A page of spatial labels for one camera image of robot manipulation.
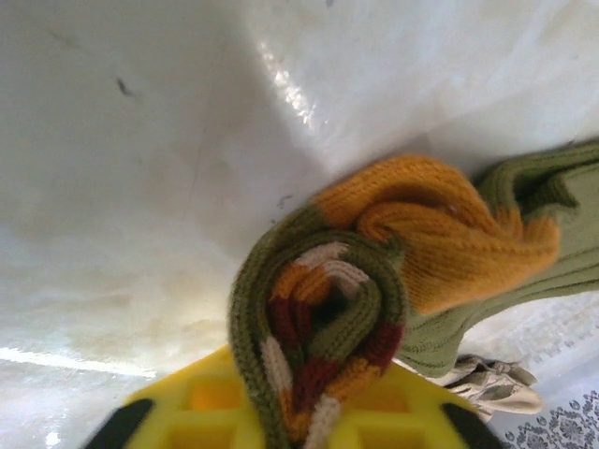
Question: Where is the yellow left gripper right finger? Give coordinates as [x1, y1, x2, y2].
[327, 363, 504, 449]

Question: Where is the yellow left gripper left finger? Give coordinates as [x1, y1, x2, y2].
[93, 347, 278, 449]

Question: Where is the brown round pastry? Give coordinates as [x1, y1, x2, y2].
[226, 142, 599, 449]

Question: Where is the cream leaf pattern sock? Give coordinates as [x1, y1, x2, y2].
[442, 354, 542, 420]

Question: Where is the white divided organizer box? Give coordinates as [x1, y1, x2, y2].
[0, 0, 599, 375]

